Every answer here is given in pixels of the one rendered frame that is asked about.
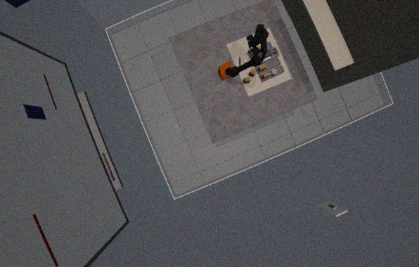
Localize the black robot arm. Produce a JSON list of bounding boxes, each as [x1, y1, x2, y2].
[[225, 24, 269, 78]]

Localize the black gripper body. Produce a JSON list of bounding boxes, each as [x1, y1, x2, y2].
[[246, 34, 259, 55]]

